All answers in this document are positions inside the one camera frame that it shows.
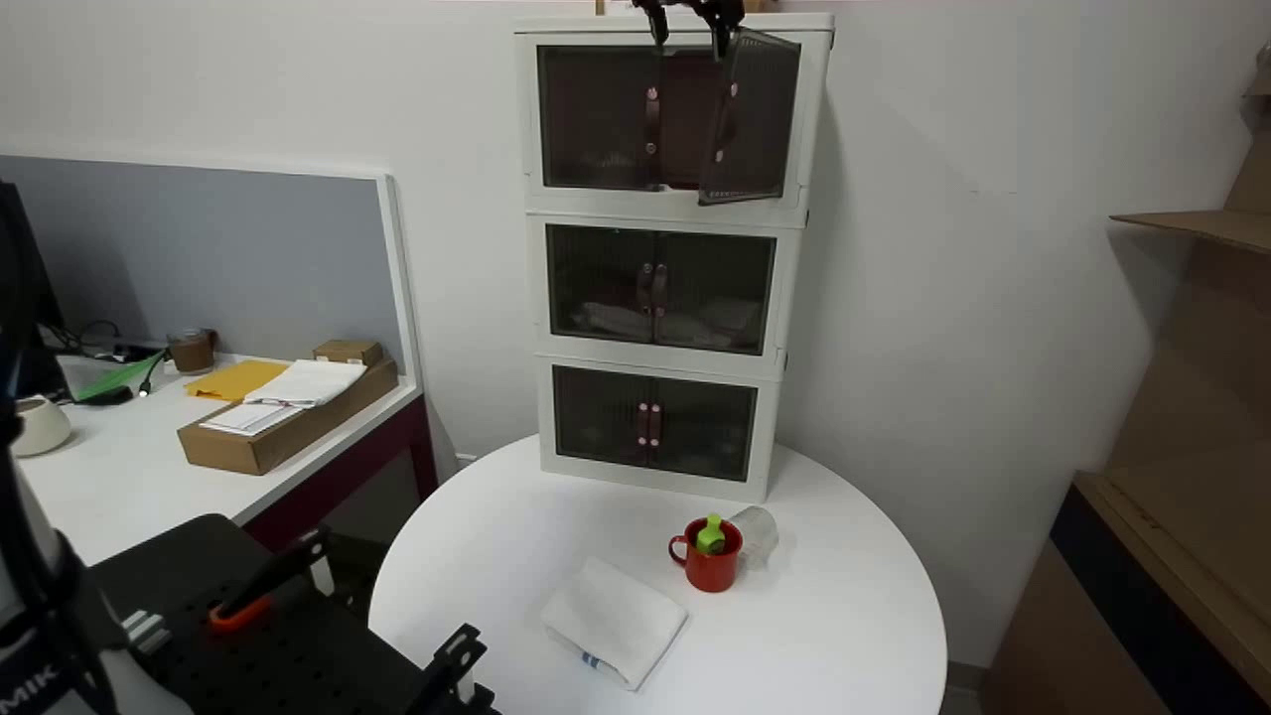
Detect brown leather door pull strap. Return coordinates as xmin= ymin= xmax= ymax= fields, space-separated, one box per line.
xmin=712 ymin=76 xmax=746 ymax=171

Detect tinted cabinet door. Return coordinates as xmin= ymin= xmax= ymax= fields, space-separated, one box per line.
xmin=700 ymin=32 xmax=802 ymax=208
xmin=535 ymin=46 xmax=654 ymax=190

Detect middle tinted cabinet doors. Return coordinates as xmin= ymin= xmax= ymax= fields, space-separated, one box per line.
xmin=544 ymin=228 xmax=774 ymax=354

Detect tinted cabinet doors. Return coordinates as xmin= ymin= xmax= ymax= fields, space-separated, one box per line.
xmin=544 ymin=228 xmax=774 ymax=354
xmin=552 ymin=365 xmax=753 ymax=480

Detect bottom tinted cabinet doors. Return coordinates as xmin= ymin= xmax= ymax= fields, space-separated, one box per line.
xmin=552 ymin=365 xmax=753 ymax=480

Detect open cardboard tray with papers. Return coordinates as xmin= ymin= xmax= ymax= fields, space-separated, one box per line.
xmin=178 ymin=342 xmax=398 ymax=479

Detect white desk partition panel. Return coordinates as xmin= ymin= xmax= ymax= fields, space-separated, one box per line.
xmin=0 ymin=150 xmax=415 ymax=377

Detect clear plastic cup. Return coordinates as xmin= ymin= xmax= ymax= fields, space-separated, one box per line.
xmin=729 ymin=506 xmax=777 ymax=569

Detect green yellow object in mug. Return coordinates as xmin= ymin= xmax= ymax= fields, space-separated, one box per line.
xmin=695 ymin=512 xmax=726 ymax=555

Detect red mug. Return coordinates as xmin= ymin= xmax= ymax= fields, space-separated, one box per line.
xmin=666 ymin=517 xmax=741 ymax=591

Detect round white table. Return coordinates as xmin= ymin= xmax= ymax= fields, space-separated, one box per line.
xmin=369 ymin=439 xmax=948 ymax=715

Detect folded white cloth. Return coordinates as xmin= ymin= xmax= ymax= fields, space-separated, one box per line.
xmin=538 ymin=562 xmax=688 ymax=692

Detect orange black clamp left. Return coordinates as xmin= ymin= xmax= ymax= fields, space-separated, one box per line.
xmin=206 ymin=534 xmax=328 ymax=636

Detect wooden shelf unit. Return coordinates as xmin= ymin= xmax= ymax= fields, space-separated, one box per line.
xmin=978 ymin=52 xmax=1271 ymax=715

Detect white desk with red side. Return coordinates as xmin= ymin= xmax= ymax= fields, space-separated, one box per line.
xmin=21 ymin=371 xmax=430 ymax=563

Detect black perforated mounting board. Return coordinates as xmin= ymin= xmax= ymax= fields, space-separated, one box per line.
xmin=90 ymin=517 xmax=456 ymax=715

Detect white stacked cabinet frame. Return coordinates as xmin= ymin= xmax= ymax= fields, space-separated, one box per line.
xmin=513 ymin=3 xmax=835 ymax=502

